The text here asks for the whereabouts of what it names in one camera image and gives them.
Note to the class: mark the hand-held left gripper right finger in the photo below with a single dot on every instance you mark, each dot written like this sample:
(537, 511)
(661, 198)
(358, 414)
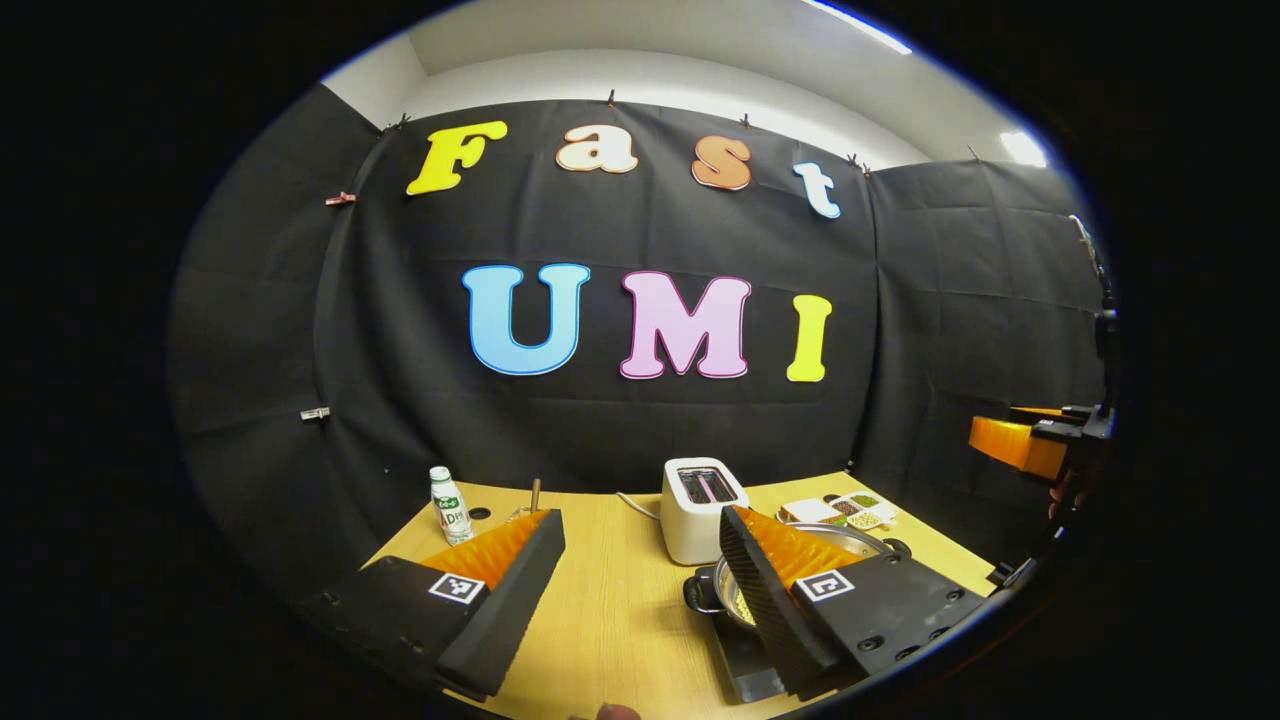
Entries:
(775, 620)

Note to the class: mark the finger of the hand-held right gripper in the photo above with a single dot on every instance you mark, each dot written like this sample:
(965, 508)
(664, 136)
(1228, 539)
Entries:
(1055, 430)
(1010, 445)

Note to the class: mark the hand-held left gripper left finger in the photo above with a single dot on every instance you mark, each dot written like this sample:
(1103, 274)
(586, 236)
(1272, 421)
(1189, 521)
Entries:
(505, 620)

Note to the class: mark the pile of yellow soybeans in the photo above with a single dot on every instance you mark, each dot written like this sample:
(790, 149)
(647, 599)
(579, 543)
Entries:
(745, 605)

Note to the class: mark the black induction cooktop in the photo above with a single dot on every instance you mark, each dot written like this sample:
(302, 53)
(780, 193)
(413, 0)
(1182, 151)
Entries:
(745, 660)

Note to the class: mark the white bread sandwich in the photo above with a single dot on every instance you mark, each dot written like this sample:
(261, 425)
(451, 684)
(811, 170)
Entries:
(810, 512)

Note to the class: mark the white drink bottle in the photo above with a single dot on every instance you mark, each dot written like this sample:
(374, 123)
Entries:
(450, 515)

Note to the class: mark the white toaster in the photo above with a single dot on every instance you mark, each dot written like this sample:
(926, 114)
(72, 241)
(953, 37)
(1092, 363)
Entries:
(690, 530)

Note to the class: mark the patterned small plate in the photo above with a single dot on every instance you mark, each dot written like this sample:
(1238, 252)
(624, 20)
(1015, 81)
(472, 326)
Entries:
(865, 510)

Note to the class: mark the small ceiling light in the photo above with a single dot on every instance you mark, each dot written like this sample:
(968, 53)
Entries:
(1022, 148)

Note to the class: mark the black backdrop cloth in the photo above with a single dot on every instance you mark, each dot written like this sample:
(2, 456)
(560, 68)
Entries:
(650, 430)

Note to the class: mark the long ceiling light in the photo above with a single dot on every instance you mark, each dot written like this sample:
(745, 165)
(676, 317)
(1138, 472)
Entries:
(860, 27)

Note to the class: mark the red cloth clip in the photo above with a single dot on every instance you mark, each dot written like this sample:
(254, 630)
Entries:
(340, 198)

